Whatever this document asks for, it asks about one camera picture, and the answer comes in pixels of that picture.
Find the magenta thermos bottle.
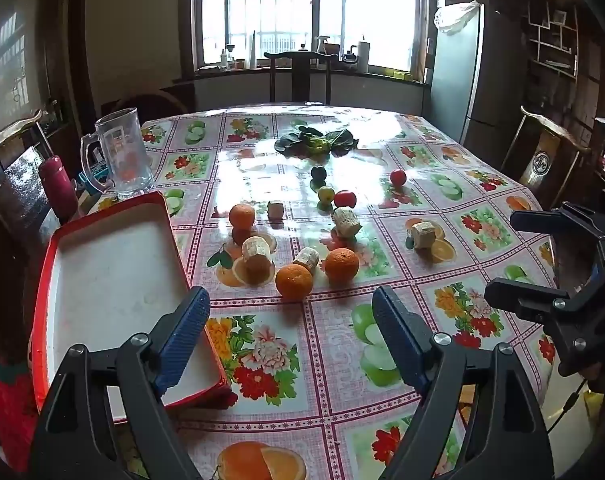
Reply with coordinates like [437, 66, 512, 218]
[39, 155, 79, 223]

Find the green plum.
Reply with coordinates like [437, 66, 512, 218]
[317, 185, 335, 205]

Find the red white tray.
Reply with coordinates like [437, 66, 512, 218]
[28, 190, 231, 412]

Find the dark plum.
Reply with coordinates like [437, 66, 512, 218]
[311, 166, 327, 182]

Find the green leafy vegetable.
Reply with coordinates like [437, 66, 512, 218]
[274, 126, 359, 157]

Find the small red tomato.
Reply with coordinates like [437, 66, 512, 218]
[389, 169, 407, 188]

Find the round dark chair back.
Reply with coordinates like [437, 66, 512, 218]
[112, 90, 188, 122]

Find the spray bottle on windowsill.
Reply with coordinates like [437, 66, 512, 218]
[317, 35, 329, 54]

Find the clear glass mug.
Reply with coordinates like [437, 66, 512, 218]
[80, 107, 154, 200]

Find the silver refrigerator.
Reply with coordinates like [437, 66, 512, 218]
[426, 3, 485, 144]

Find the small corn piece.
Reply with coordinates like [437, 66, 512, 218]
[267, 200, 285, 222]

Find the large red tomato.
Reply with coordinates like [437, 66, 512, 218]
[333, 190, 357, 208]

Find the floral plastic tablecloth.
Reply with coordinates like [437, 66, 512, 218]
[142, 106, 555, 479]

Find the white paper roll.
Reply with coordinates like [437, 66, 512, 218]
[357, 41, 370, 74]

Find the orange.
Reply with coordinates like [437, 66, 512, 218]
[275, 263, 313, 301]
[229, 203, 256, 230]
[323, 248, 360, 284]

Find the wooden chair right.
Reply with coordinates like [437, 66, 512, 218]
[500, 105, 591, 209]

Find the white plastic bag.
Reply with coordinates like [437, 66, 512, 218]
[434, 0, 481, 35]

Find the wooden wall shelf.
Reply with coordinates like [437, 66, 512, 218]
[522, 0, 579, 81]

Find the large corn piece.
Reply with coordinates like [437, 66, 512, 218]
[332, 207, 361, 238]

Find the dark wooden chair far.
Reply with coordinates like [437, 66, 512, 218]
[263, 50, 339, 105]

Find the kettle on windowsill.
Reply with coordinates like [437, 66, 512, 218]
[341, 44, 359, 70]

